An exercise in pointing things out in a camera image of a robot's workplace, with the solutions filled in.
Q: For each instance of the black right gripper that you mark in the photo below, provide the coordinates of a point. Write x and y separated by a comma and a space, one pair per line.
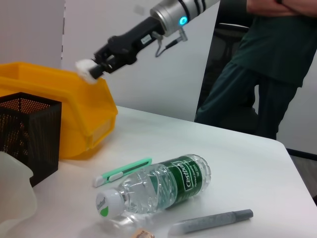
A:
133, 42

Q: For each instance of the white paper ball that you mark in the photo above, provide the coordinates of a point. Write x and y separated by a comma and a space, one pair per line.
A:
83, 68

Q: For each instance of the mint green utility knife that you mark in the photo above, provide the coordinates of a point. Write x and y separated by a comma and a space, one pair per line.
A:
123, 169

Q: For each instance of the clear green-label water bottle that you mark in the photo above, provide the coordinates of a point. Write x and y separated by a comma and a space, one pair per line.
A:
173, 183

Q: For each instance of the small beige eraser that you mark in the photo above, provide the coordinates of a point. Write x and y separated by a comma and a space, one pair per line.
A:
143, 234

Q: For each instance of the bare person forearm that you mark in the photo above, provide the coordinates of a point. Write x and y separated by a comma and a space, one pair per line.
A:
307, 7
260, 6

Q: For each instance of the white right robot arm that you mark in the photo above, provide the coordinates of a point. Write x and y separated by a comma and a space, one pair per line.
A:
171, 15

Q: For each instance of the black mesh pen holder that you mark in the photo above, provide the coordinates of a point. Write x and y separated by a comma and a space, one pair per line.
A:
37, 138

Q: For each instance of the translucent wavy fruit plate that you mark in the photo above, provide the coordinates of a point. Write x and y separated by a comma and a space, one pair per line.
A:
15, 188

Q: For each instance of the grey marker pen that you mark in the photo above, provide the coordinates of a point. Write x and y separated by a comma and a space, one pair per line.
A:
213, 219

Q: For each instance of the yellow plastic bin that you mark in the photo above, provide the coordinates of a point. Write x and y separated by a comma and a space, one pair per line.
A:
74, 99

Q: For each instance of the person in green scrubs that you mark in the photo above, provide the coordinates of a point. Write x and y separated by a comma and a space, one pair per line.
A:
272, 62

